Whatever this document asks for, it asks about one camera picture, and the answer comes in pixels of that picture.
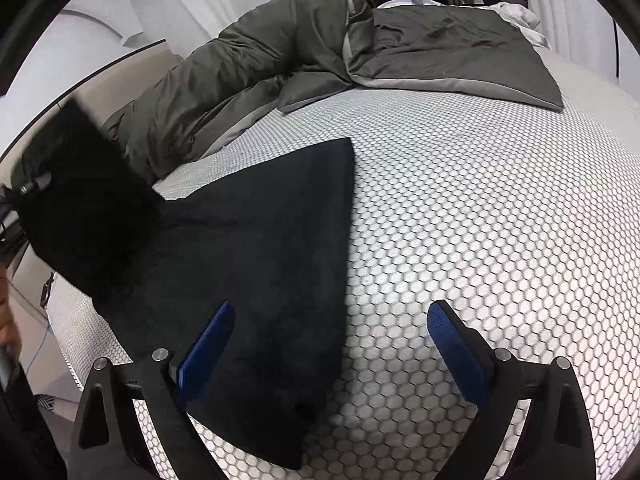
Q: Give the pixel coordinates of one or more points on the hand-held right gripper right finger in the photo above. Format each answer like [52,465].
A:
[457,355]

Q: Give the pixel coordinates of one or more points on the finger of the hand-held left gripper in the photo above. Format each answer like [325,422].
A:
[30,186]

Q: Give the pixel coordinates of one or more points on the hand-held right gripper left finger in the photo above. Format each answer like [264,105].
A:
[207,350]

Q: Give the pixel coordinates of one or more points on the black pants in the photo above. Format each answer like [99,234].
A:
[275,235]

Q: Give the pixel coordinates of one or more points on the person's left forearm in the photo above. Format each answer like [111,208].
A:
[6,320]

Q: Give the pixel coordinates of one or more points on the white hexagon-pattern mattress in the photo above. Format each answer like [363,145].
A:
[475,210]

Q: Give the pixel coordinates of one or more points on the grey duvet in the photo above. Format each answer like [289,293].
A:
[225,75]

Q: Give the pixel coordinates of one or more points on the white crumpled cloth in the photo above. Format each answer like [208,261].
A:
[520,20]

